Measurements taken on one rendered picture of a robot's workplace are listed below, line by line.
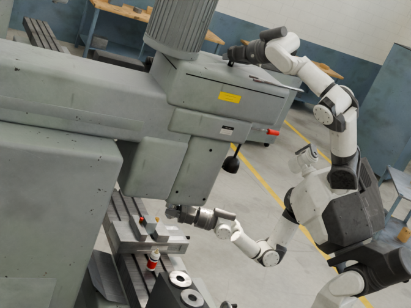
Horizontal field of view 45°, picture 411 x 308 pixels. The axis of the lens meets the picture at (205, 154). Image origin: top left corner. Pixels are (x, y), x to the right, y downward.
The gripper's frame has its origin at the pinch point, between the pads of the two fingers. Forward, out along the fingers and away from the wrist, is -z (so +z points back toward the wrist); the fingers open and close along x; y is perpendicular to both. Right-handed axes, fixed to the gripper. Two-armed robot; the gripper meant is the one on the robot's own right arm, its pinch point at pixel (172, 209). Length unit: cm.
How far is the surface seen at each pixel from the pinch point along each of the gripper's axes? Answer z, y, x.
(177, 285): 6.7, 10.6, 34.1
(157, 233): -0.9, 19.7, -9.4
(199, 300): 15.3, 10.7, 39.2
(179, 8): -24, -82, 19
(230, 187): 97, 124, -300
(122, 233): -16.3, 23.3, -7.4
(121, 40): -82, 96, -666
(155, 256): -0.1, 22.3, 4.1
